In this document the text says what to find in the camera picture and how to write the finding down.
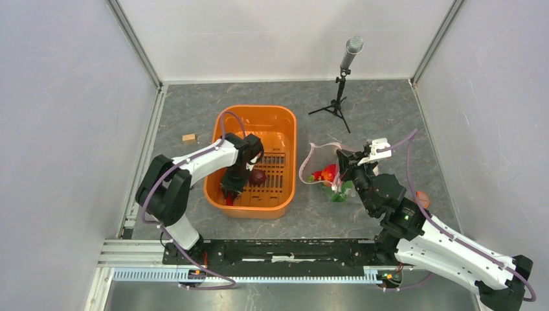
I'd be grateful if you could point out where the orange plastic basket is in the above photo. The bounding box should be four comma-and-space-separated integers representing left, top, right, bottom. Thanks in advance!
203, 105, 297, 219

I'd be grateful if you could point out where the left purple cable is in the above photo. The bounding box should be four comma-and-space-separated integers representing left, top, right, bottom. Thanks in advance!
139, 110, 247, 292

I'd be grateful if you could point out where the black tripod stand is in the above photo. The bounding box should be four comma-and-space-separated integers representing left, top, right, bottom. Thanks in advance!
308, 70, 351, 133

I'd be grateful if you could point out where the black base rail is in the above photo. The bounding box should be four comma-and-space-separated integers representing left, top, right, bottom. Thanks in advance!
188, 238, 400, 277

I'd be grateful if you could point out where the tan wooden cube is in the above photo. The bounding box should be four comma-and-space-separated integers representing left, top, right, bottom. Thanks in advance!
182, 133, 197, 144

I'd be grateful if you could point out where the silver microphone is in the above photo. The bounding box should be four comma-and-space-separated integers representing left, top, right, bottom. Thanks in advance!
340, 36, 364, 75

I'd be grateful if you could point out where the dark purple toy plum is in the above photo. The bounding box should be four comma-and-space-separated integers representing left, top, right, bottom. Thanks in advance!
249, 168, 267, 186

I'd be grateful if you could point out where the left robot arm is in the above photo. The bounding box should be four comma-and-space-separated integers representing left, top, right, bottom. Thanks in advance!
135, 133, 264, 264

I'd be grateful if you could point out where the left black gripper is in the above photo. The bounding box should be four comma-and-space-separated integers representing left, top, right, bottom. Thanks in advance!
220, 163, 252, 201

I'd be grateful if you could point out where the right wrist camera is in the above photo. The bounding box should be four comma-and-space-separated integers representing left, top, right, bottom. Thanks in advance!
358, 138, 392, 165

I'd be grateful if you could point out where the clear polka dot zip bag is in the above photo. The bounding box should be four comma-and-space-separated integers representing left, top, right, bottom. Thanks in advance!
298, 142, 359, 203

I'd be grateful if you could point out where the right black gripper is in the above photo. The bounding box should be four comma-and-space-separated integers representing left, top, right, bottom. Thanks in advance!
335, 148, 378, 216

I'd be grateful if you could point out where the green toy bok choy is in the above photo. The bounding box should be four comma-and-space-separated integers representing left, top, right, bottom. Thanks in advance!
320, 181, 357, 203

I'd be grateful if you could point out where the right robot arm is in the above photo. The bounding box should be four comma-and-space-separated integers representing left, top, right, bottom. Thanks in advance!
336, 149, 534, 310

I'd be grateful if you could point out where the red toy tomato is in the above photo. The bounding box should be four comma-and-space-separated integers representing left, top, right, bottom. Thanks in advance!
320, 164, 339, 187

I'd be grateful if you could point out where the red toy chili pepper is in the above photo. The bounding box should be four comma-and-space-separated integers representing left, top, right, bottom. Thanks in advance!
306, 170, 322, 183

